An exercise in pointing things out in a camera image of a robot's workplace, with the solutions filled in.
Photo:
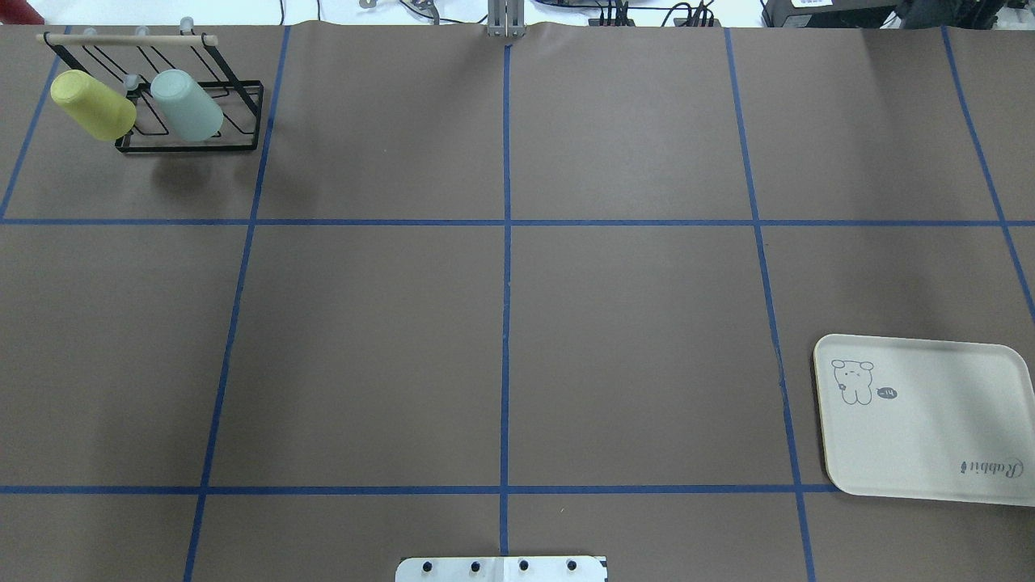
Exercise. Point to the pale green plastic cup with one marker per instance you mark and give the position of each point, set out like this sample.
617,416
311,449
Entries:
189,109

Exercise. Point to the cream rabbit print tray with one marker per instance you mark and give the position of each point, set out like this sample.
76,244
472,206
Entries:
925,419

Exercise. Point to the yellow plastic cup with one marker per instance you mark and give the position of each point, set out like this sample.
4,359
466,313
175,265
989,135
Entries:
98,109

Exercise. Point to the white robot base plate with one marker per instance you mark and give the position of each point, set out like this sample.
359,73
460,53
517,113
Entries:
504,568

